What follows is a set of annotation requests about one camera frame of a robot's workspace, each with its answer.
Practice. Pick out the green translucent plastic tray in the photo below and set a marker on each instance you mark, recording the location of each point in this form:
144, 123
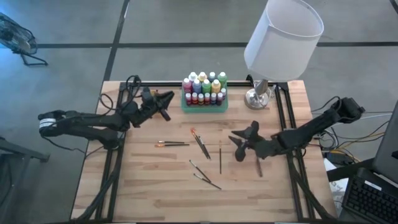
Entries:
199, 109

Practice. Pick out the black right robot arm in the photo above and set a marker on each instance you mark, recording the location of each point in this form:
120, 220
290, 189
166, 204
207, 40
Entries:
311, 129

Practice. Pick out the silver table lamp white shade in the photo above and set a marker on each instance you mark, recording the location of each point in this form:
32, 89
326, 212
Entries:
280, 46

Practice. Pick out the large dark paint bottle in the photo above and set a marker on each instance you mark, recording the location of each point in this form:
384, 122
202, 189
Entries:
212, 75

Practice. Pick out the white paper sheet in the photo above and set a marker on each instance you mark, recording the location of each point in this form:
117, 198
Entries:
337, 189

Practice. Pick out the small pink paint bottle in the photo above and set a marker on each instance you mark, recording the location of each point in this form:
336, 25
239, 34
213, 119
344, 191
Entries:
223, 92

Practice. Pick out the small red paint bottle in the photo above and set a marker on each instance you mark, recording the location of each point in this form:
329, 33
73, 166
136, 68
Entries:
188, 98
194, 97

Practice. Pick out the black paintbrush silver ferrule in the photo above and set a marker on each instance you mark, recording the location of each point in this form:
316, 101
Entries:
204, 147
174, 142
200, 171
207, 181

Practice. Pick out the black side table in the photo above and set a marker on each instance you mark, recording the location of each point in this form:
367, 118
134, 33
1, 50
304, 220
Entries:
28, 153

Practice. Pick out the small purple paint bottle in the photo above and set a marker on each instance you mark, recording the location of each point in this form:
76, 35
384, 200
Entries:
213, 97

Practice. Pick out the black paintbrush orange bristles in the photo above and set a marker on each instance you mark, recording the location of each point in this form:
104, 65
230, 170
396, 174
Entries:
174, 145
199, 141
220, 158

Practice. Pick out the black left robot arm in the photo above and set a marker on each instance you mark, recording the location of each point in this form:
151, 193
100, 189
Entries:
84, 127

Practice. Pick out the large white paint bottle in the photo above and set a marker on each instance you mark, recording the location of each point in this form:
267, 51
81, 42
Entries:
193, 75

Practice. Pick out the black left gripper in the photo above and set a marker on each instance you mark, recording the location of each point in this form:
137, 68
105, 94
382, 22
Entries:
144, 109

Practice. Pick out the black floor fan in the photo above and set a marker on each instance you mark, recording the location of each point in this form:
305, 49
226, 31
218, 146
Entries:
15, 39

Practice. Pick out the large orange paint bottle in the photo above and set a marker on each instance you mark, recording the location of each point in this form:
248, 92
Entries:
202, 75

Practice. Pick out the grey computer monitor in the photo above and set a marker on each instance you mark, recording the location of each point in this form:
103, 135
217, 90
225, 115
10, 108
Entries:
388, 149

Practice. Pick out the large red paint bottle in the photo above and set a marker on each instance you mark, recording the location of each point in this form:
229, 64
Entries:
187, 84

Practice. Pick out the small magenta paint bottle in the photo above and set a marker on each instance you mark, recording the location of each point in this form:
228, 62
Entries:
219, 98

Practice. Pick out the black monitor stand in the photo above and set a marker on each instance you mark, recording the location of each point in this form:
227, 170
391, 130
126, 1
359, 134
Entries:
348, 172

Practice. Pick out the large yellow paint bottle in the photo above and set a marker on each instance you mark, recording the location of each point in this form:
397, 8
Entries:
217, 85

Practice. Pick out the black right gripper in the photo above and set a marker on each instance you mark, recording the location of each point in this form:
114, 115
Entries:
261, 144

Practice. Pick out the black computer keyboard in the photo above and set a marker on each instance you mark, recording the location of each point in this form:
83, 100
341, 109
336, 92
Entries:
370, 199

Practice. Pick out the large green paint bottle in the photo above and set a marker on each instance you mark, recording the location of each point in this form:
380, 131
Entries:
222, 77
207, 85

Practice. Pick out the large blue paint bottle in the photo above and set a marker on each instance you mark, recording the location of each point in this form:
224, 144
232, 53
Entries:
197, 85

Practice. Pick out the black power adapter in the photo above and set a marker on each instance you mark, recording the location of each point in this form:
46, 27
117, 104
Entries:
340, 159

